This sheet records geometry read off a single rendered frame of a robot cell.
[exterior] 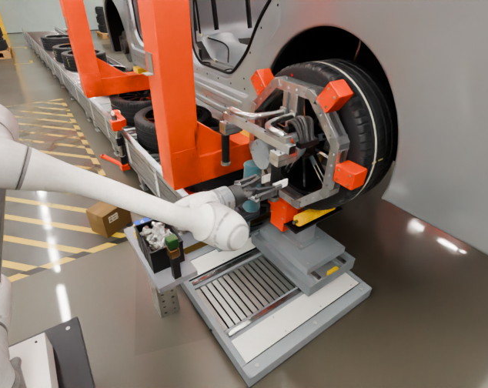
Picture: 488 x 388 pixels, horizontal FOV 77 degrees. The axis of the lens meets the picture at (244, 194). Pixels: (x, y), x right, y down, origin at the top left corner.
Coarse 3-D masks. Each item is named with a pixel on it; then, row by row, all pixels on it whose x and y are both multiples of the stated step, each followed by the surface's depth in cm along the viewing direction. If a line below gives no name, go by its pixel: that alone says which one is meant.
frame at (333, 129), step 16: (272, 80) 128; (288, 80) 123; (272, 96) 138; (304, 96) 117; (256, 112) 146; (320, 112) 114; (336, 128) 114; (336, 144) 111; (336, 160) 114; (288, 192) 146; (320, 192) 126; (336, 192) 125
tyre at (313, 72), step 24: (288, 72) 132; (312, 72) 121; (336, 72) 117; (360, 72) 122; (360, 96) 114; (384, 96) 120; (264, 120) 155; (360, 120) 111; (384, 120) 118; (360, 144) 113; (384, 144) 119; (384, 168) 127; (360, 192) 132
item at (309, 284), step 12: (252, 240) 191; (264, 240) 188; (264, 252) 184; (276, 252) 180; (276, 264) 177; (288, 264) 172; (324, 264) 173; (336, 264) 172; (348, 264) 172; (288, 276) 170; (300, 276) 165; (312, 276) 162; (324, 276) 165; (336, 276) 170; (300, 288) 164; (312, 288) 158
